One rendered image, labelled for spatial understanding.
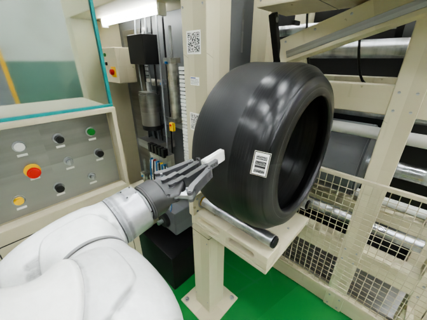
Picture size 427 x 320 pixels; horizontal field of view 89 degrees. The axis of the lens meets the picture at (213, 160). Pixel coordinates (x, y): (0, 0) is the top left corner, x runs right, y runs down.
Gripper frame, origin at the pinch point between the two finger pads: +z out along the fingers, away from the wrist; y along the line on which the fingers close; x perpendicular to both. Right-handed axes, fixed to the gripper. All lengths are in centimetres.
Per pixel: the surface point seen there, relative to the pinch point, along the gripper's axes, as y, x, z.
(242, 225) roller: 0.7, 33.4, 11.4
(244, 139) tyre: -4.8, -4.2, 6.7
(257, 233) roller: -5.7, 33.3, 11.5
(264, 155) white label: -10.1, -1.3, 6.9
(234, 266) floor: 35, 130, 43
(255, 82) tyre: -0.1, -14.8, 18.3
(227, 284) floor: 30, 128, 29
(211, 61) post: 25.2, -18.2, 28.7
